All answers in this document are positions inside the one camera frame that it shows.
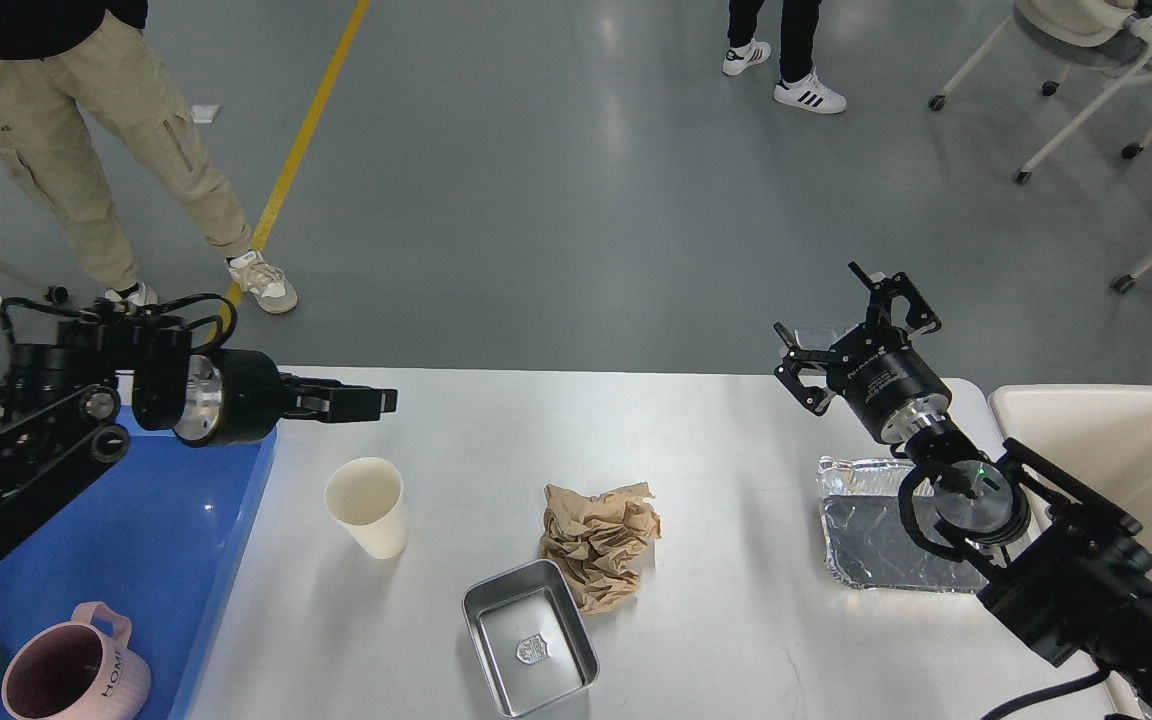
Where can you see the aluminium foil tray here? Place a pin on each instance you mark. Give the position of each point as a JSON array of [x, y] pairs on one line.
[[866, 546]]

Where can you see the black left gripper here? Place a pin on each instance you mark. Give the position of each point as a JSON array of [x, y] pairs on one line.
[[235, 397]]

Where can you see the white office chair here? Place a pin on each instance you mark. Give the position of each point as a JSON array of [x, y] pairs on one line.
[[1110, 38]]

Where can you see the cream plastic bin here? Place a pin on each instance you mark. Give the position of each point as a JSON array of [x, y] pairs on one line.
[[1102, 435]]

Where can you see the pink mug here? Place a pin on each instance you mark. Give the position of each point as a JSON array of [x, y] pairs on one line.
[[82, 669]]

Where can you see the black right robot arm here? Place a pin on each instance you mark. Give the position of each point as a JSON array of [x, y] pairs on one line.
[[1064, 569]]

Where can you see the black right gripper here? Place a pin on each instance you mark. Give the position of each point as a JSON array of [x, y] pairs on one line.
[[891, 390]]

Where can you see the metal rectangular tin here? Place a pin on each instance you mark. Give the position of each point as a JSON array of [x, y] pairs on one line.
[[529, 638]]

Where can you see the crumpled brown paper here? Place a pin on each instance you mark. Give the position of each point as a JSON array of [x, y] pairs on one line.
[[595, 542]]

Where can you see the cream paper cup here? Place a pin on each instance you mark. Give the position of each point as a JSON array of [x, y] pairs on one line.
[[366, 497]]

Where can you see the person in black trousers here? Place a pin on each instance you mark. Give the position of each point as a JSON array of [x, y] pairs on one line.
[[799, 85]]

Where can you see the blue plastic tray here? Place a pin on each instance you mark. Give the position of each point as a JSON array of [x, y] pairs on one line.
[[158, 539]]

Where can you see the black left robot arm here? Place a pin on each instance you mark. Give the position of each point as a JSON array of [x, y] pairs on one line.
[[59, 399]]

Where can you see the person in beige trousers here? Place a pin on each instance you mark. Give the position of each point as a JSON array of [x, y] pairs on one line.
[[64, 61]]

